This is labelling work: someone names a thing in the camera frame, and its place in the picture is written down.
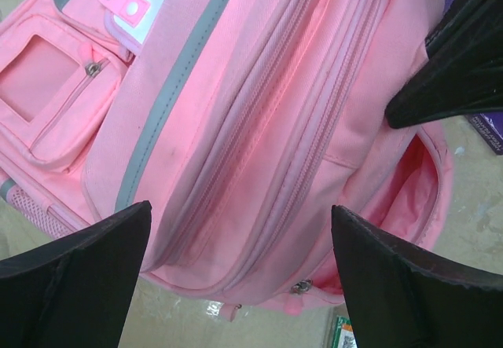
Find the green paperback book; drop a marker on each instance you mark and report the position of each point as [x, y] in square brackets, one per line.
[343, 334]

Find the pink student backpack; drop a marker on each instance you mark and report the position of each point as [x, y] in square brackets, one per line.
[242, 122]

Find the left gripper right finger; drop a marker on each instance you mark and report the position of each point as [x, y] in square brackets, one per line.
[401, 295]

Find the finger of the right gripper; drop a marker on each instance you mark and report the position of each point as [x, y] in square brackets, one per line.
[463, 74]

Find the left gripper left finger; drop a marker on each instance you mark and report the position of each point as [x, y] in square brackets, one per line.
[75, 291]

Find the purple paperback book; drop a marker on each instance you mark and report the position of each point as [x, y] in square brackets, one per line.
[487, 125]

